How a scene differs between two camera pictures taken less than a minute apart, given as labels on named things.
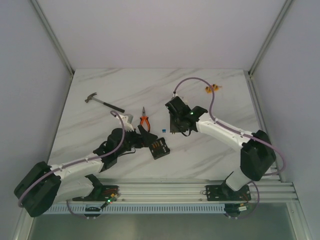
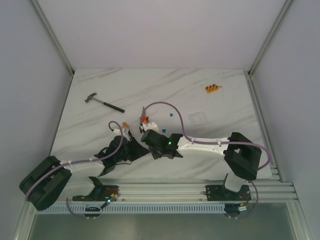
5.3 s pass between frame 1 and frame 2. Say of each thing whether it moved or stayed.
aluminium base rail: stayed
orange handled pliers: stayed
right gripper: moved
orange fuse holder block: stayed
